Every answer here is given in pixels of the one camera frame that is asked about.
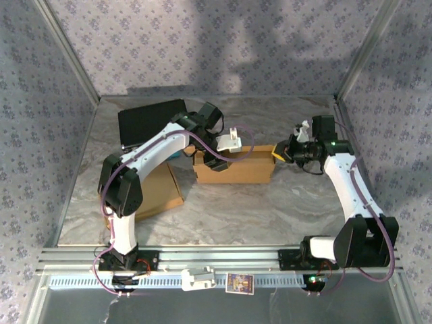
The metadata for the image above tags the black hard case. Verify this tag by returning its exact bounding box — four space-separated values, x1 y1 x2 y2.
117 99 188 151

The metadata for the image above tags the aluminium frame post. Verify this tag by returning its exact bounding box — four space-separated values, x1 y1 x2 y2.
333 0 403 102
33 0 102 102

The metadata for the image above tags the brown cardboard mailer box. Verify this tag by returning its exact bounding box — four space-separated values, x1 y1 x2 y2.
192 144 277 185
97 163 185 223

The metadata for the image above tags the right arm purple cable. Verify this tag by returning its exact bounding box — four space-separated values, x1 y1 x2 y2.
307 121 397 298

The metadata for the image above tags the thin aluminium table rail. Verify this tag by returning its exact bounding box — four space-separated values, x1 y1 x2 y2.
99 94 338 101

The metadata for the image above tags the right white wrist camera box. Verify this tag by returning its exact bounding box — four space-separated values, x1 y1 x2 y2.
292 119 312 142

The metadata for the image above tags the black controller board with lights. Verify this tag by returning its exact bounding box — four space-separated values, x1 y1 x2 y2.
301 273 329 294

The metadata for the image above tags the white plastic bracket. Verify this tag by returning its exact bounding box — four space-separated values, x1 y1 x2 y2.
180 265 217 292

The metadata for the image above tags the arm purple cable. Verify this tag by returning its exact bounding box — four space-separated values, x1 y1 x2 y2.
88 124 256 298
307 121 397 298

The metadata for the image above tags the colourful picture card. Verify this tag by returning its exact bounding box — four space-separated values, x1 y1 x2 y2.
225 272 255 296

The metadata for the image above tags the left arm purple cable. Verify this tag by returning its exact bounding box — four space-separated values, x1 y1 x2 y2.
88 124 256 298

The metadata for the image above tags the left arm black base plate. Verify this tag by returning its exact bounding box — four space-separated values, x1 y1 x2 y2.
97 249 160 272

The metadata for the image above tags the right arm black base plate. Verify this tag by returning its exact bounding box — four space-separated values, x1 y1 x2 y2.
277 248 340 271

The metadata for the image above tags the white slotted cable duct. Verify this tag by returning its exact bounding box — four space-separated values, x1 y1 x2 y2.
48 273 330 290

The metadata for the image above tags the aluminium side rail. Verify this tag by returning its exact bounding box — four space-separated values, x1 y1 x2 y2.
43 97 102 249
333 96 398 249

